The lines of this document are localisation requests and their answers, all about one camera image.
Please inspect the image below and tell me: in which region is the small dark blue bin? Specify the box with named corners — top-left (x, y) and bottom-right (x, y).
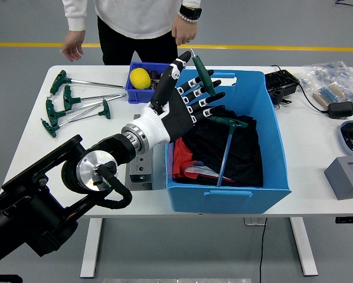
top-left (125, 61), bottom-right (173, 104)

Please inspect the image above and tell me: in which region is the grey metal tool holder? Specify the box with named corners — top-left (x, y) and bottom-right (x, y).
top-left (125, 113), bottom-right (154, 192)

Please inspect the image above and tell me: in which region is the tan resistor tape strip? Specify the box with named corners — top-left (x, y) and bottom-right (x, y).
top-left (313, 83), bottom-right (346, 107)

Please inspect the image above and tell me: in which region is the black adapter cable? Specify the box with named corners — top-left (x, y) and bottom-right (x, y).
top-left (270, 64), bottom-right (331, 114)

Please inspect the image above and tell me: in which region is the grey recessed block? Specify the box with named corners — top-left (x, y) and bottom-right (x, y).
top-left (324, 155), bottom-right (353, 200)

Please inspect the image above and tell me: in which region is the white cloth patch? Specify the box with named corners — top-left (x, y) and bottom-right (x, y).
top-left (184, 159), bottom-right (228, 179)

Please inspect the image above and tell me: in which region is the red cloth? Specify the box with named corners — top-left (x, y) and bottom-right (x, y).
top-left (172, 138), bottom-right (235, 181)

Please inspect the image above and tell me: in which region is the clear bag of blue resistors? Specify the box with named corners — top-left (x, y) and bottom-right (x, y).
top-left (300, 61), bottom-right (353, 104)

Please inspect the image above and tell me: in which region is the person's right hand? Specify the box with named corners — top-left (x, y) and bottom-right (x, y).
top-left (60, 29), bottom-right (86, 62)

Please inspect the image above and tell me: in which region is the person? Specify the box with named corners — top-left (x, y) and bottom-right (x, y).
top-left (61, 0), bottom-right (201, 66)

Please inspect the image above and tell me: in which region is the thin green T-handle hex wrench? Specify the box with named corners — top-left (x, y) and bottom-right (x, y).
top-left (189, 48), bottom-right (218, 97)

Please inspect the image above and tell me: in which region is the white bead bracelet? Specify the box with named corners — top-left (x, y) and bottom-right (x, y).
top-left (178, 11), bottom-right (198, 24)

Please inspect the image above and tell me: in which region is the black power adapter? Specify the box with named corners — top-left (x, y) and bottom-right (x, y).
top-left (327, 101), bottom-right (353, 120)

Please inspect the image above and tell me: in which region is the yellow lemon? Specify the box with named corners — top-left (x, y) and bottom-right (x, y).
top-left (129, 67), bottom-right (152, 90)

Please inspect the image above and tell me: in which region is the thin black floor cable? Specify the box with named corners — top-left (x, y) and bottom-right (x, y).
top-left (334, 0), bottom-right (353, 15)

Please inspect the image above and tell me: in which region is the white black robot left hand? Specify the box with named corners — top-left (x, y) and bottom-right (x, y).
top-left (139, 50), bottom-right (226, 146)

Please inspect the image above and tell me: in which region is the large green T-handle hex wrench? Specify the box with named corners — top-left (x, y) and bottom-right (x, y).
top-left (210, 116), bottom-right (249, 187)

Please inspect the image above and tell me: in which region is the large light blue box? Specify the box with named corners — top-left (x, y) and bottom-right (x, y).
top-left (165, 69), bottom-right (292, 215)

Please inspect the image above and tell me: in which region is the black charger box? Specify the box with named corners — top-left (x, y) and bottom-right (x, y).
top-left (264, 69), bottom-right (300, 106)

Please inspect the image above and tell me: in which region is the grey parts tray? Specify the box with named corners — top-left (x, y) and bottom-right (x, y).
top-left (339, 120), bottom-right (353, 156)

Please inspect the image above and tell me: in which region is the person's left hand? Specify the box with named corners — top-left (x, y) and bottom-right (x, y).
top-left (171, 16), bottom-right (200, 47)

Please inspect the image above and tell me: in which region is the small green T-handle hex wrench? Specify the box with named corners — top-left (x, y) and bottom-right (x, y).
top-left (66, 99), bottom-right (112, 123)

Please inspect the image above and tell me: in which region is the white table leg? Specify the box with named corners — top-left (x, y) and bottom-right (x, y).
top-left (289, 217), bottom-right (318, 277)
top-left (80, 218), bottom-right (103, 278)

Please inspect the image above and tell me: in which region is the black wristwatch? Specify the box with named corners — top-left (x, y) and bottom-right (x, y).
top-left (179, 4), bottom-right (203, 21)

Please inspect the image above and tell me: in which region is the black cloth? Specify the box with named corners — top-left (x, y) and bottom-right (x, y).
top-left (176, 108), bottom-right (264, 188)

